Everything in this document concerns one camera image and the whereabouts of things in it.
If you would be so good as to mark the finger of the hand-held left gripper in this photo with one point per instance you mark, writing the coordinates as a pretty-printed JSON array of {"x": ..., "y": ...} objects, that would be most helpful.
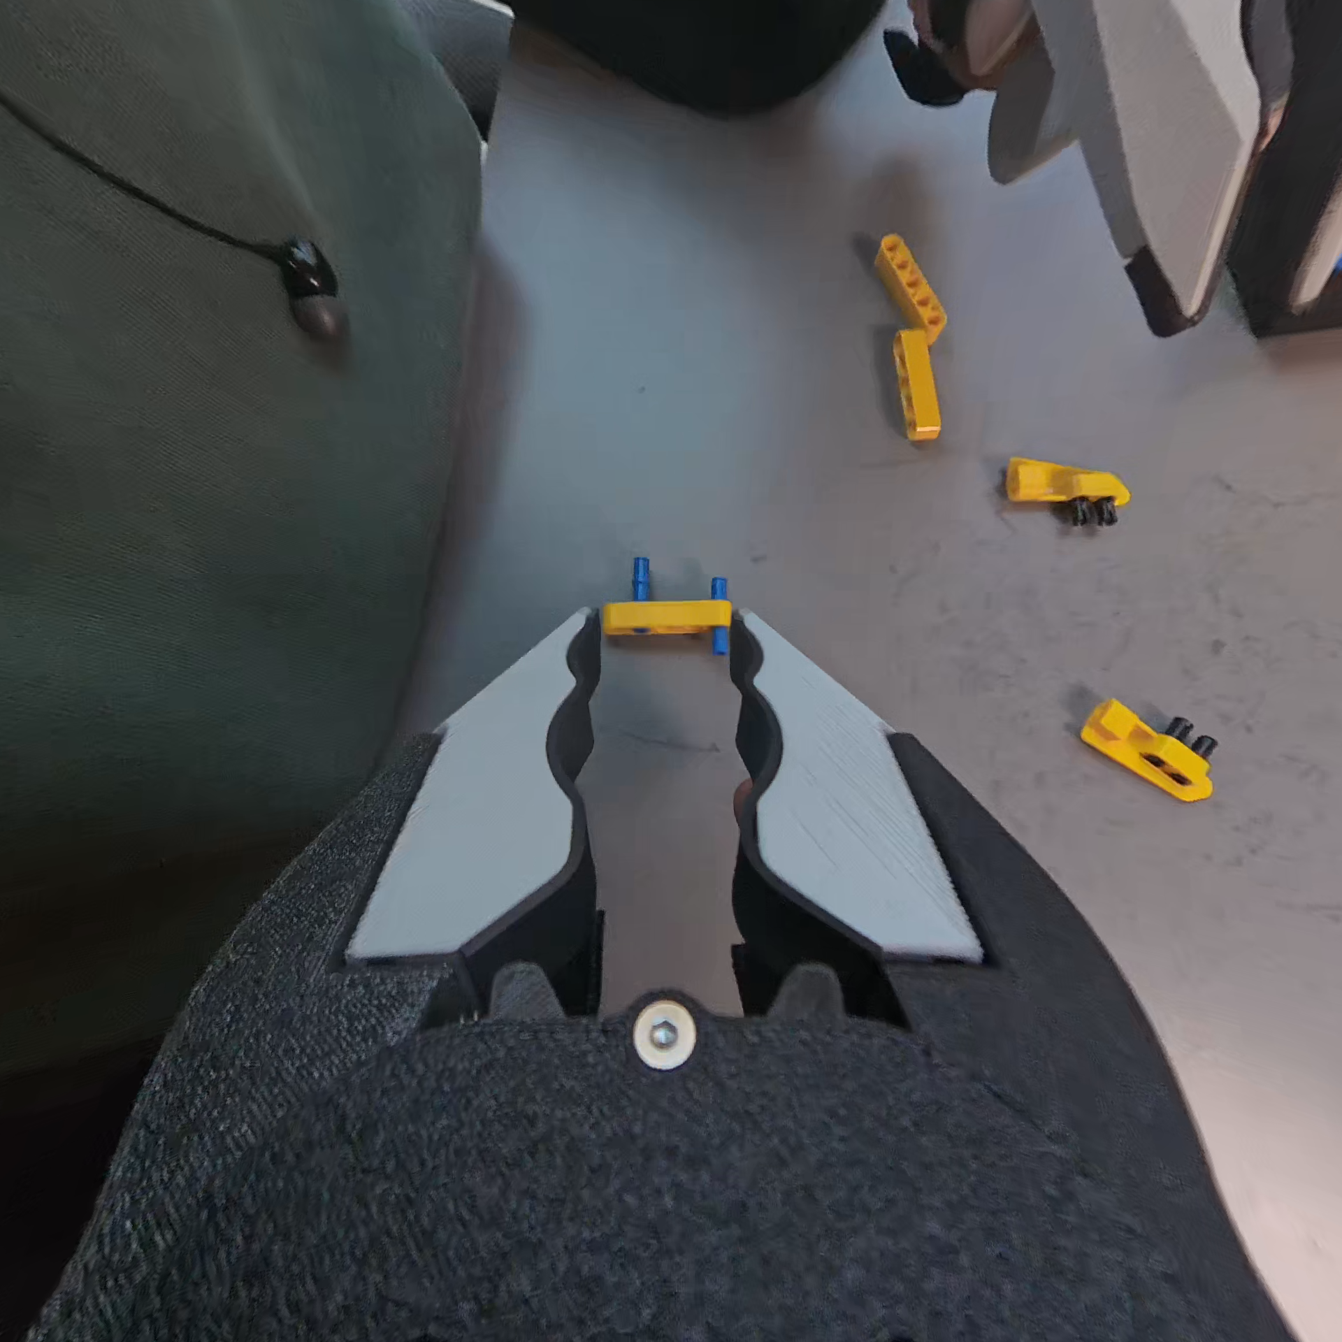
[
  {"x": 1294, "y": 210},
  {"x": 1154, "y": 127}
]

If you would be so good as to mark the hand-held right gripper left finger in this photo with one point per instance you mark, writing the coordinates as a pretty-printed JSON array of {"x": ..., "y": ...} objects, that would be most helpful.
[{"x": 470, "y": 839}]

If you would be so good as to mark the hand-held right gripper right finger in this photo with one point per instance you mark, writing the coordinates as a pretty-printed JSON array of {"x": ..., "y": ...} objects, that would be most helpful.
[{"x": 859, "y": 839}]

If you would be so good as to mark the blue lego pin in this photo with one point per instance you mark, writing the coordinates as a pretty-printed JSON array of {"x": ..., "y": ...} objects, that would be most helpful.
[
  {"x": 639, "y": 579},
  {"x": 719, "y": 592}
]

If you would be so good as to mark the yellow curved lego panel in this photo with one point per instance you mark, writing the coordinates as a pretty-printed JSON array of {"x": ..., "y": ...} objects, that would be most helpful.
[
  {"x": 1133, "y": 747},
  {"x": 1048, "y": 480}
]

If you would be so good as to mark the yellow lego beam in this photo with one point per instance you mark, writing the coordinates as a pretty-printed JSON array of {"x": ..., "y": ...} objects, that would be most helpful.
[
  {"x": 665, "y": 616},
  {"x": 919, "y": 382},
  {"x": 909, "y": 285}
]

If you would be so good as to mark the person's left forearm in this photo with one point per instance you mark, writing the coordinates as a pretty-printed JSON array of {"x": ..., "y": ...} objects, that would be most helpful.
[{"x": 712, "y": 52}]

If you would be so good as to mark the person's right hand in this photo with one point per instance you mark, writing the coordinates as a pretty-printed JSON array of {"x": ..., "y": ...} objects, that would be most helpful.
[{"x": 743, "y": 807}]

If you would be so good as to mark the person's left hand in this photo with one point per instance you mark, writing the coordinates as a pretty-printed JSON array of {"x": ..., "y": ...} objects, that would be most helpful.
[{"x": 987, "y": 36}]

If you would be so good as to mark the grey mesh chair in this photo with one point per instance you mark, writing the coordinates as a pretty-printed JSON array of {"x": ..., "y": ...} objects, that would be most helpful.
[{"x": 478, "y": 52}]

